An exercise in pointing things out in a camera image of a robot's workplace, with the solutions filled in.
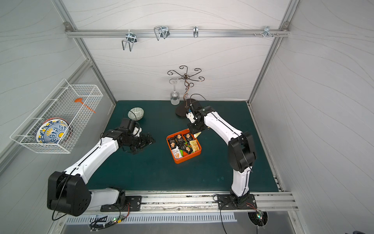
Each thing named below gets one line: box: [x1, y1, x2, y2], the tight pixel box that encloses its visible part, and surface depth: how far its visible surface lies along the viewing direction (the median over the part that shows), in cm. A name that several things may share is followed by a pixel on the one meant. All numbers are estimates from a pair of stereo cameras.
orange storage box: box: [166, 128, 202, 165], surface depth 93 cm
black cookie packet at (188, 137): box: [184, 133, 192, 142], surface depth 97 cm
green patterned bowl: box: [127, 106, 145, 122], surface depth 112 cm
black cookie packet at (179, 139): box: [175, 134, 185, 145], surface depth 97 cm
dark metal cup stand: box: [167, 65, 206, 117], surface depth 98 cm
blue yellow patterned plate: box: [36, 117, 70, 144], surface depth 62 cm
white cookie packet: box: [171, 146, 183, 159], surface depth 90 cm
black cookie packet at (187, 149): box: [181, 145, 193, 155], surface depth 92 cm
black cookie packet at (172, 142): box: [167, 136, 177, 150], surface depth 95 cm
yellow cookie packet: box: [188, 139, 200, 153], surface depth 95 cm
